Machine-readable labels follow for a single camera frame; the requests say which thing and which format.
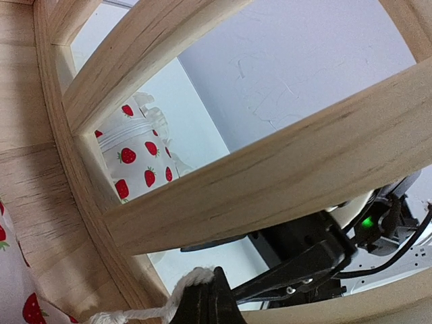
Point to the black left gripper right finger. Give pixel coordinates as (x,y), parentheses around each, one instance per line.
(303,273)

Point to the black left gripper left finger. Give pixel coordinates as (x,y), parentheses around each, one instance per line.
(209,303)

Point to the wooden pet bed frame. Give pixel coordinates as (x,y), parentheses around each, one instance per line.
(73,228)

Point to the strawberry print ruffled mattress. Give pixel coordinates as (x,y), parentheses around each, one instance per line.
(20,300)

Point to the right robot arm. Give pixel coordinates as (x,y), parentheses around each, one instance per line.
(375,230)

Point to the strawberry print small pillow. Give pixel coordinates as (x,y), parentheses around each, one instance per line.
(135,144)

